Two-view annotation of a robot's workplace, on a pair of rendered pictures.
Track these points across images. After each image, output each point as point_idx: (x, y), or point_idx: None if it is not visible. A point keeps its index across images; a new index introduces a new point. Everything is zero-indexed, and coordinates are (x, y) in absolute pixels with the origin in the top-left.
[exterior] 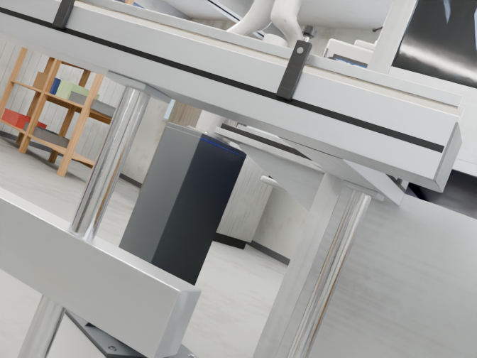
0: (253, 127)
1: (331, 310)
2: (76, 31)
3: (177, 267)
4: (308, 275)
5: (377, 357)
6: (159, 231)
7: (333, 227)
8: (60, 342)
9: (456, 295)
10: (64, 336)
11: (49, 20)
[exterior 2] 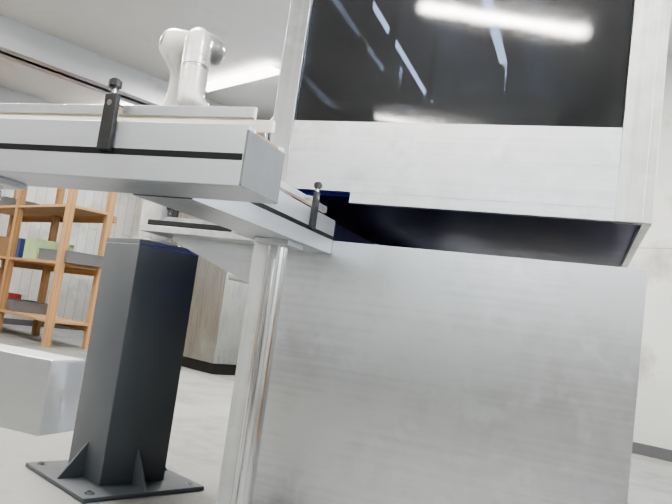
0: (106, 191)
1: (290, 378)
2: None
3: (149, 389)
4: None
5: (343, 411)
6: (117, 354)
7: None
8: (26, 499)
9: (401, 326)
10: (32, 493)
11: None
